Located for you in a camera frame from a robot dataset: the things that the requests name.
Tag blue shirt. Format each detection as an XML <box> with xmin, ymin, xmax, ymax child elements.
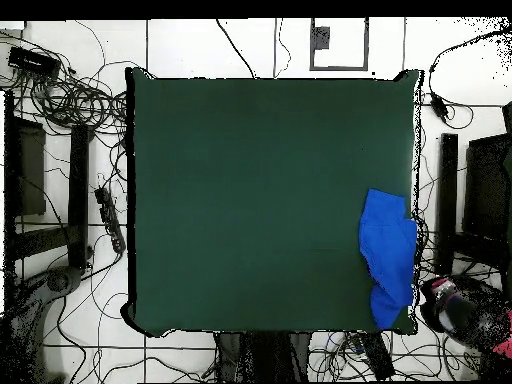
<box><xmin>358</xmin><ymin>188</ymin><xmax>418</xmax><ymax>331</ymax></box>

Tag long black power strip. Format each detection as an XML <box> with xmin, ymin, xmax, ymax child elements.
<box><xmin>355</xmin><ymin>331</ymin><xmax>397</xmax><ymax>381</ymax></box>

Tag black power adapter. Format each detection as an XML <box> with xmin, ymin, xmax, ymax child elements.
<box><xmin>429</xmin><ymin>92</ymin><xmax>449</xmax><ymax>121</ymax></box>

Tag dark green table cloth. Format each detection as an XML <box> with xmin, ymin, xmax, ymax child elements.
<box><xmin>120</xmin><ymin>66</ymin><xmax>424</xmax><ymax>337</ymax></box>

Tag small dark grey square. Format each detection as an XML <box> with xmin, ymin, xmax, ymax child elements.
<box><xmin>311</xmin><ymin>25</ymin><xmax>332</xmax><ymax>50</ymax></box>

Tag grey stand base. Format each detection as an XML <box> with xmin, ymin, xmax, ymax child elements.
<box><xmin>7</xmin><ymin>265</ymin><xmax>85</xmax><ymax>384</ymax></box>

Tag black electronics box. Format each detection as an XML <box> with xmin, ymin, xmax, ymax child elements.
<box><xmin>7</xmin><ymin>45</ymin><xmax>62</xmax><ymax>79</ymax></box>

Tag black metal stand frame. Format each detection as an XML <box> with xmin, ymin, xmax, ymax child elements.
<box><xmin>434</xmin><ymin>101</ymin><xmax>512</xmax><ymax>277</ymax></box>
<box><xmin>3</xmin><ymin>90</ymin><xmax>91</xmax><ymax>277</ymax></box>

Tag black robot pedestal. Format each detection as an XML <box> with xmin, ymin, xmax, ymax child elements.
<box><xmin>212</xmin><ymin>330</ymin><xmax>312</xmax><ymax>383</ymax></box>

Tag tangled black cables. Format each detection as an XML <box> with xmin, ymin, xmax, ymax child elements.
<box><xmin>0</xmin><ymin>31</ymin><xmax>130</xmax><ymax>137</ymax></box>

